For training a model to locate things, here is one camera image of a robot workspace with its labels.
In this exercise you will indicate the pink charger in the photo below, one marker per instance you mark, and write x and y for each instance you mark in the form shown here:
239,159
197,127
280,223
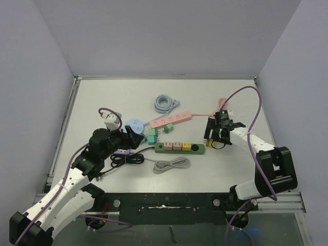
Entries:
168,146
177,146

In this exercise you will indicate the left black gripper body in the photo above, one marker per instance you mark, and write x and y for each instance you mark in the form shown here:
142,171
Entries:
119,141

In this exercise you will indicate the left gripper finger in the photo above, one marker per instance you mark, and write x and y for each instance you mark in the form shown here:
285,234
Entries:
136,141
132,136

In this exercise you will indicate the pink power strip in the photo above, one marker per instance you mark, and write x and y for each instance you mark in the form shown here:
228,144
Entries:
172,119

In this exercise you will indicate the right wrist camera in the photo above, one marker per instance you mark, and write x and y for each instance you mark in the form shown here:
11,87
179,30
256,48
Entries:
228,114

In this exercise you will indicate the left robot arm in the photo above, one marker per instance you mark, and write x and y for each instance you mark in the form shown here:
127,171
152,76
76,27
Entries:
75,193

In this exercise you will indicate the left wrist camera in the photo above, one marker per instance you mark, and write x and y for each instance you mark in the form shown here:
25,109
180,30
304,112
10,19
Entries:
112,121

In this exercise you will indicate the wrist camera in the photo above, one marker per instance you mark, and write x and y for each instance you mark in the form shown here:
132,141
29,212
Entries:
228,114
112,121

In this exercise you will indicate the blue round power strip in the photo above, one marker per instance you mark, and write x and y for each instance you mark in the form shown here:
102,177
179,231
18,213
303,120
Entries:
136,125

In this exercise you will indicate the green power strip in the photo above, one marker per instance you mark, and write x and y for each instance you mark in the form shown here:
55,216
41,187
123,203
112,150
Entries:
196,149

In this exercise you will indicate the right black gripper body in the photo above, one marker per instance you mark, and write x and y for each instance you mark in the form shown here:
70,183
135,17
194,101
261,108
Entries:
219,128

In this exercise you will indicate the purple power strip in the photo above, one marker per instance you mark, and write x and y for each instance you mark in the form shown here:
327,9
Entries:
123,152

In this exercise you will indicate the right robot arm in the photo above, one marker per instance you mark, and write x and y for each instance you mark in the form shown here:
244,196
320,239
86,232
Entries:
274,166

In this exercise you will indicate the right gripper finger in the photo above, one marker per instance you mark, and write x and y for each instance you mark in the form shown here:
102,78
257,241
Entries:
209,129
224,140

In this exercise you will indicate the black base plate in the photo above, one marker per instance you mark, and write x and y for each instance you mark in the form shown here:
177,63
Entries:
175,208

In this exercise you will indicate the green charger upper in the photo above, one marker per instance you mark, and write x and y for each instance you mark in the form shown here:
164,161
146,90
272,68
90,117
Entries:
154,132

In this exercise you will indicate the teal charger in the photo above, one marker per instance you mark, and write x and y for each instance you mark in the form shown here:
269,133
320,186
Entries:
144,140
153,139

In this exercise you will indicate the yellow charger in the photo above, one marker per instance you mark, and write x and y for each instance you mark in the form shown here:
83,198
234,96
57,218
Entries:
210,143
186,146

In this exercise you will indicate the small green charger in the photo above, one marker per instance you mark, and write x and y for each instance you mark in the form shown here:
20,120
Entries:
168,128

